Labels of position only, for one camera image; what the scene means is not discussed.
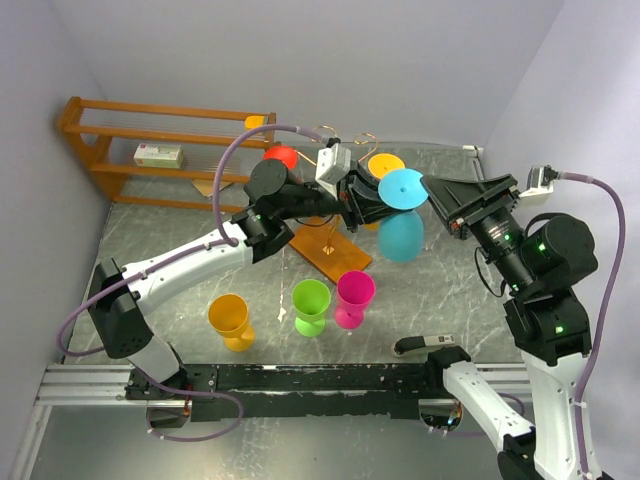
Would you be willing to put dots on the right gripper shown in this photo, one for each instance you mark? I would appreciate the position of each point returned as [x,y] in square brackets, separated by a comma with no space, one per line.
[454,197]

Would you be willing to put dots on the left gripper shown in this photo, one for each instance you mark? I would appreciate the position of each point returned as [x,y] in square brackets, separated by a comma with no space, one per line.
[360,201]

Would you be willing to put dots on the orange wine glass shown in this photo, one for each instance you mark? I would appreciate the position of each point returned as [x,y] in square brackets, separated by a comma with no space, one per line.
[381,164]
[229,316]

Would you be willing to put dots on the blue wine glass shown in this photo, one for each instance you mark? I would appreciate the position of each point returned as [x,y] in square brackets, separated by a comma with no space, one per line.
[401,236]

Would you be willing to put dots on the red wine glass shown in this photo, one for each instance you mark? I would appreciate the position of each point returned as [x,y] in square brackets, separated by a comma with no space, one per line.
[285,154]

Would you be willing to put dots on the pink wine glass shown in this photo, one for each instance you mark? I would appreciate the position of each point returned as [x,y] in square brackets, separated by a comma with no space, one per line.
[355,291]

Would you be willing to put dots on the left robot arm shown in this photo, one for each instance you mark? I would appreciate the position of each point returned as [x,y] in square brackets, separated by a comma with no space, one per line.
[124,295]

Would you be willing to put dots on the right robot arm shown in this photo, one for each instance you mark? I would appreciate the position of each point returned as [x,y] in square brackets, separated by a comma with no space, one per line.
[540,264]

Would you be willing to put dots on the green wine glass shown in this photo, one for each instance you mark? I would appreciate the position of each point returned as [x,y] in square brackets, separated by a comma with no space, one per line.
[311,299]

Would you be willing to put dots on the wooden shelf rack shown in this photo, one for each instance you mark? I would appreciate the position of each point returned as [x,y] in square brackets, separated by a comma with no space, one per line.
[105,134]

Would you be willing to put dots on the yellow block on shelf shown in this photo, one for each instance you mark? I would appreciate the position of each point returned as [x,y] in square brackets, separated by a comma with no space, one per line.
[255,121]

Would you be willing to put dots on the black white stapler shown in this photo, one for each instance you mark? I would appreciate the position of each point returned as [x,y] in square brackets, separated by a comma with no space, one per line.
[417,345]

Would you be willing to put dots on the white box on shelf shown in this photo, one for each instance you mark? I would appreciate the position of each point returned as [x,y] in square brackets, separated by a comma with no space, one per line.
[158,156]

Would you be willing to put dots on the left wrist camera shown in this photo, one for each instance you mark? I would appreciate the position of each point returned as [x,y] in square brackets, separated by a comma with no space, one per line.
[333,164]

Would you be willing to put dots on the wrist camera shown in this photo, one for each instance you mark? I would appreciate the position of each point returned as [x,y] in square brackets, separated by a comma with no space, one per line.
[333,164]
[539,182]

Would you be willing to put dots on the gold wire glass rack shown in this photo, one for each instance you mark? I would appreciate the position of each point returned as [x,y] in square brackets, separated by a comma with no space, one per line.
[322,245]

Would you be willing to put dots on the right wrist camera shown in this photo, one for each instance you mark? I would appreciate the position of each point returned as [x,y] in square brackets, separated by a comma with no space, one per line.
[539,182]

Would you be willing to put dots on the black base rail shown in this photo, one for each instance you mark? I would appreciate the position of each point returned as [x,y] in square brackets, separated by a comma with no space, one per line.
[396,390]

